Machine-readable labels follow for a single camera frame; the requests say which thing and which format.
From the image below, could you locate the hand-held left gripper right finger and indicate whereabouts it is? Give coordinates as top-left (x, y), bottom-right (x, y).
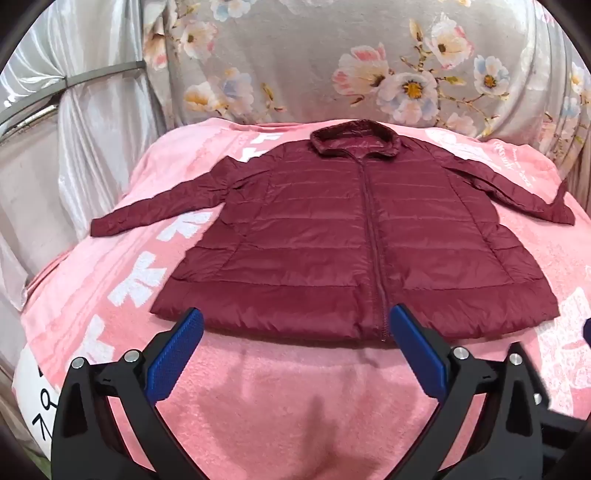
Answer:
top-left (389, 303), bottom-right (550, 480)

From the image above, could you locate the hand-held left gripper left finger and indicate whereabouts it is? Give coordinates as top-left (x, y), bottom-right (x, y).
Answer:
top-left (52, 307), bottom-right (206, 480)

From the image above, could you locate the maroon puffer jacket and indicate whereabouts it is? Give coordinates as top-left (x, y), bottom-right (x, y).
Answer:
top-left (90, 119), bottom-right (575, 346)

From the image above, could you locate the pink printed blanket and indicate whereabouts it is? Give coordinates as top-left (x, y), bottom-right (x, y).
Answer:
top-left (11, 116), bottom-right (591, 480)

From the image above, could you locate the white satin cloth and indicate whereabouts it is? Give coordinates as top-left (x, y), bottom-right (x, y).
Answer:
top-left (0, 4), bottom-right (171, 370)

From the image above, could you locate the chrome metal tube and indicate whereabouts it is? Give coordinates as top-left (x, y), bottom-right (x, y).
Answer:
top-left (0, 102), bottom-right (61, 134)

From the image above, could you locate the grey floral cloth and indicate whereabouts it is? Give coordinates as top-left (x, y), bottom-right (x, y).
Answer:
top-left (139, 0), bottom-right (591, 162)

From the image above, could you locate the grey metal rail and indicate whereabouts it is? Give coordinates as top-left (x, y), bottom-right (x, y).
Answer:
top-left (65, 61), bottom-right (147, 89)

